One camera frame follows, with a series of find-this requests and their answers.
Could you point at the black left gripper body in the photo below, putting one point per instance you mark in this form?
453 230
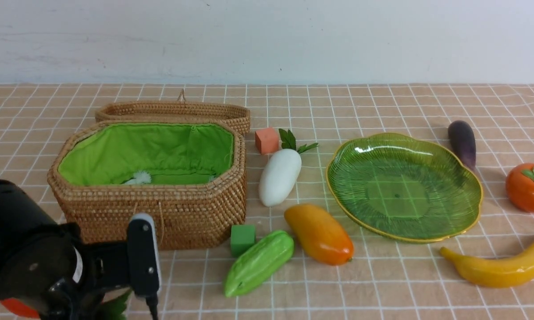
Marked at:
50 270

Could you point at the orange toy carrot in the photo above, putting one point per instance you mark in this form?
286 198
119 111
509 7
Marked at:
18 309

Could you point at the green toy cucumber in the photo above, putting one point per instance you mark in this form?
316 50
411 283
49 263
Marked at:
258 263

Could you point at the white toy radish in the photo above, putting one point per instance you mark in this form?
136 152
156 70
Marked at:
282 170

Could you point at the orange yellow toy mango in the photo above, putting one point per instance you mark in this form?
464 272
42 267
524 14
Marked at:
320 235

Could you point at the purple toy eggplant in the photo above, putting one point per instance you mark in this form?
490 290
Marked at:
463 143

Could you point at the yellow toy banana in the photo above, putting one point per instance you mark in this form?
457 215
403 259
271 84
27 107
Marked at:
499 273

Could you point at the orange toy persimmon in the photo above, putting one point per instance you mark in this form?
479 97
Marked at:
520 187

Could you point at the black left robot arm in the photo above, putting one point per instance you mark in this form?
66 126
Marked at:
17 208

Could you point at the woven wicker basket green lining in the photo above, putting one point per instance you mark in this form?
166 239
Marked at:
190 176

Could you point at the green foam cube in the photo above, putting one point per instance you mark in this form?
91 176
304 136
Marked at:
242 238

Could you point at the woven wicker basket lid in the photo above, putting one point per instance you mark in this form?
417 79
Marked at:
236 117

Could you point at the orange foam cube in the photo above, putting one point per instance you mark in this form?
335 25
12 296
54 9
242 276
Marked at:
267 140

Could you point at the green leaf-shaped glass plate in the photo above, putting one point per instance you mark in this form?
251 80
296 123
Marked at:
403 188

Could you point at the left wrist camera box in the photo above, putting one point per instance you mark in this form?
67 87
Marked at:
143 261

